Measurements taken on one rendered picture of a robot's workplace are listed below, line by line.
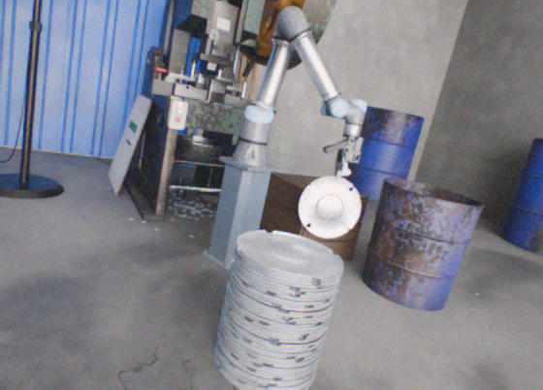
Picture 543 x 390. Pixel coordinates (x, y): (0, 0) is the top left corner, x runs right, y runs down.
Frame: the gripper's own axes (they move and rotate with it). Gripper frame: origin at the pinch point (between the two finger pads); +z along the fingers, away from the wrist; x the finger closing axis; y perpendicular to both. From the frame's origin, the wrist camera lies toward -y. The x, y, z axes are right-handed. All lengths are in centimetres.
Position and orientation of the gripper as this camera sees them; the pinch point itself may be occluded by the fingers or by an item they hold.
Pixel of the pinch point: (335, 178)
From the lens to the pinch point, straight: 179.5
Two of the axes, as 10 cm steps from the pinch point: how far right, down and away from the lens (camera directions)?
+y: 9.8, 1.7, 1.2
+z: -1.9, 9.6, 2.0
